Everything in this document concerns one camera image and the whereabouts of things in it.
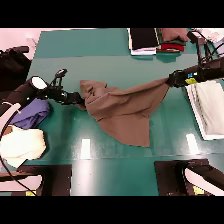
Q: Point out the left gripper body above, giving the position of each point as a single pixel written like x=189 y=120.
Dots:
x=71 y=98

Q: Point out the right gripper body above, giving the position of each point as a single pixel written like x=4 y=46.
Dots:
x=176 y=79

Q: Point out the brown garment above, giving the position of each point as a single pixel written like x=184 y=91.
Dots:
x=123 y=113

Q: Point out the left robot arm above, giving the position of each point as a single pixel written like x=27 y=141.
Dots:
x=23 y=91

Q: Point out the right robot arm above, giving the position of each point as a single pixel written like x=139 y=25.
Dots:
x=211 y=70

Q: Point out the red garment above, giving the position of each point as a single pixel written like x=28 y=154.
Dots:
x=170 y=47

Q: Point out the dark green garment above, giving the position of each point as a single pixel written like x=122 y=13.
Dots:
x=171 y=42

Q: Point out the purple garment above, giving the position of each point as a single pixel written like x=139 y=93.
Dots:
x=31 y=115

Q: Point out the maroon garment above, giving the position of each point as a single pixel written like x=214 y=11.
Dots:
x=175 y=34

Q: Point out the black garment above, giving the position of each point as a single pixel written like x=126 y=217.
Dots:
x=144 y=38

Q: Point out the cream white garment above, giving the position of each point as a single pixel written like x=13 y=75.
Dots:
x=21 y=145

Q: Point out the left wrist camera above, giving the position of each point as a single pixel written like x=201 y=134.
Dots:
x=61 y=72

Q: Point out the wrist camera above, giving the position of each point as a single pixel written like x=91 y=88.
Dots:
x=61 y=72
x=192 y=36

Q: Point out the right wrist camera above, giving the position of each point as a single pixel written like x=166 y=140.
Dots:
x=192 y=36

